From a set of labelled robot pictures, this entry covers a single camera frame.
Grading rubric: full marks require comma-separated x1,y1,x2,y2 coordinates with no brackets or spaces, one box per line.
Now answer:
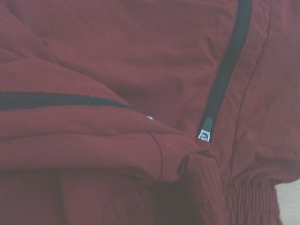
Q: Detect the rust red shorts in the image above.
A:
0,0,300,225

